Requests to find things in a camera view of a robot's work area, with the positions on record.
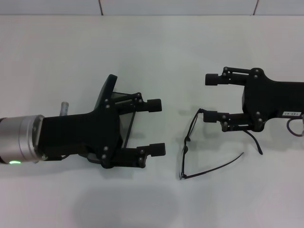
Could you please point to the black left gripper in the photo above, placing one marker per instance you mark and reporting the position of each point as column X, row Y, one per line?
column 78, row 133

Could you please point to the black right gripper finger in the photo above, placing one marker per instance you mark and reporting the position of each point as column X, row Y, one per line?
column 153, row 105
column 156, row 149

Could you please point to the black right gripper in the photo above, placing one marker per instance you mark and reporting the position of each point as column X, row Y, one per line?
column 266, row 97

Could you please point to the black glasses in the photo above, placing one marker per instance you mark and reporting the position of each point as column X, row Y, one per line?
column 187, row 139

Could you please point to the black glasses case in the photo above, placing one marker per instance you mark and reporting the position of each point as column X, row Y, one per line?
column 107, row 86

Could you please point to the left wrist camera housing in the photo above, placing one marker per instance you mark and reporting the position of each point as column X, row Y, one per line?
column 93, row 158

